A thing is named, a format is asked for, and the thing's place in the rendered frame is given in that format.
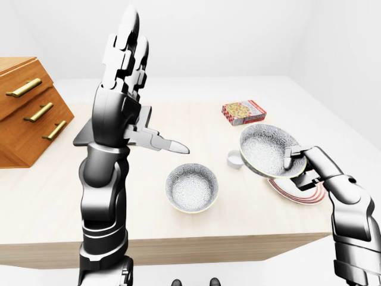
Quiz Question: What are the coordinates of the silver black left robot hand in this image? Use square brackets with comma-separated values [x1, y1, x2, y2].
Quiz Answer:
[88, 4, 192, 155]

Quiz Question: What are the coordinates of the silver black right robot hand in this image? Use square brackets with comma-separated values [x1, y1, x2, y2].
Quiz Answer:
[283, 145, 348, 192]

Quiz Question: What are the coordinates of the large patterned grey white bowl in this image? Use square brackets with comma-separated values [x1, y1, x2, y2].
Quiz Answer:
[239, 123, 308, 180]

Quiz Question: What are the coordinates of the white plate with red rings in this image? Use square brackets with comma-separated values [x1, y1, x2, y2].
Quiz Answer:
[267, 175, 328, 206]

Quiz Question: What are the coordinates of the small patterned grey white bowl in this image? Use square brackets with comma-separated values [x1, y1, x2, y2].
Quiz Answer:
[165, 163, 220, 214]

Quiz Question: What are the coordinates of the wooden cabinet drawer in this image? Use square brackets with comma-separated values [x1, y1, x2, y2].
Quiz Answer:
[0, 59, 55, 122]
[0, 84, 65, 151]
[0, 100, 75, 168]

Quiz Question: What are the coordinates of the small white ramekin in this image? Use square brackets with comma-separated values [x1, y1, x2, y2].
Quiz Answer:
[226, 150, 246, 170]

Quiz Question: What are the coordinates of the red printed food box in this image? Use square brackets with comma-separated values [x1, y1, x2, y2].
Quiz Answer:
[221, 100, 268, 128]

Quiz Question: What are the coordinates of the wooden cabinet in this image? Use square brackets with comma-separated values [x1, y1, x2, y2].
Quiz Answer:
[0, 57, 76, 169]

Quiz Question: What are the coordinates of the brass drawer handle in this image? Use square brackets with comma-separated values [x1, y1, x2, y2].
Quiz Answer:
[41, 120, 68, 141]
[5, 77, 43, 99]
[23, 102, 55, 123]

